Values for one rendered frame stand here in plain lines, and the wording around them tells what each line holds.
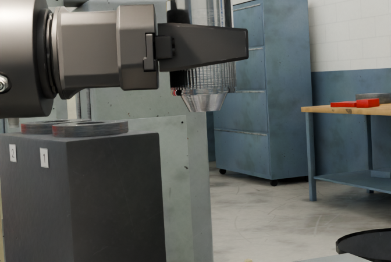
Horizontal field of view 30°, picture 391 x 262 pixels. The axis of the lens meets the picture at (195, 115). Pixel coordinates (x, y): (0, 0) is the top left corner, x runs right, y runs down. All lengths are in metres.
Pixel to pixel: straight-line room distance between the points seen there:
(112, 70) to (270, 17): 7.33
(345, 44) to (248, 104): 1.29
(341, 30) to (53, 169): 7.00
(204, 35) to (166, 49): 0.03
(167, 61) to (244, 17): 7.64
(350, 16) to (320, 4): 0.56
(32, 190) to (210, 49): 0.46
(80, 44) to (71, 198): 0.35
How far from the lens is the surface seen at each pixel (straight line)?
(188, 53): 0.48
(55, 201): 0.84
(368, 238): 2.73
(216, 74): 0.50
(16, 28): 0.49
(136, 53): 0.46
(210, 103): 0.50
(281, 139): 7.84
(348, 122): 7.69
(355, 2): 7.55
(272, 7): 7.82
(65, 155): 0.80
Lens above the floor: 1.21
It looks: 3 degrees down
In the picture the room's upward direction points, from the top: 3 degrees counter-clockwise
